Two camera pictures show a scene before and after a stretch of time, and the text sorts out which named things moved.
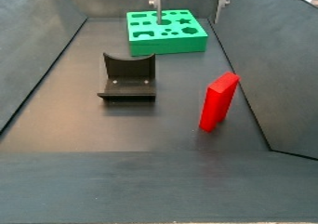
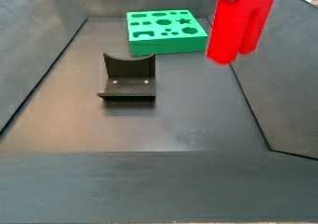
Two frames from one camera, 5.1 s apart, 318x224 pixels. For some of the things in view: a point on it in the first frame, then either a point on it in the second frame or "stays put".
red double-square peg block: [220, 100] → [240, 14]
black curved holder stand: [132, 78] stays put
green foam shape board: [165, 32] stays put
